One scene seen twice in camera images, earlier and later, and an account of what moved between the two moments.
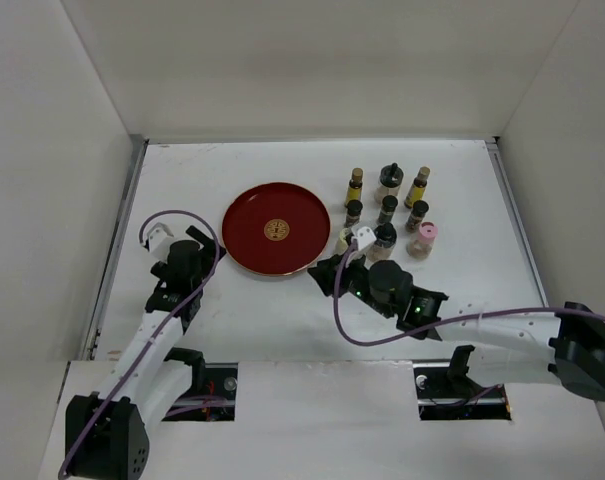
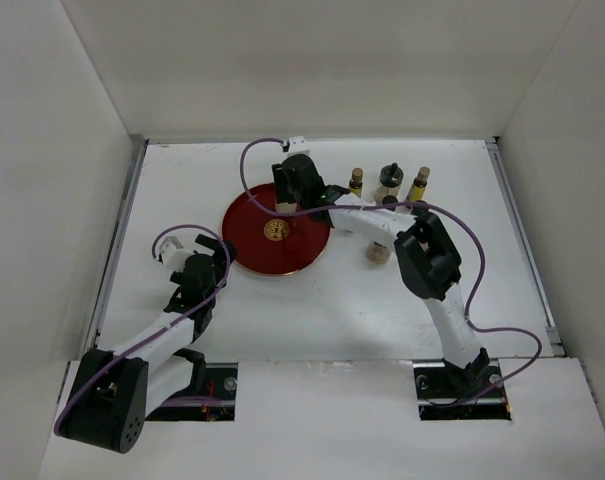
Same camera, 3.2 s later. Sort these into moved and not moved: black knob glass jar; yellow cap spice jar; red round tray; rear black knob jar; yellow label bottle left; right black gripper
Moved: right black gripper; yellow cap spice jar
Not moved: yellow label bottle left; red round tray; black knob glass jar; rear black knob jar
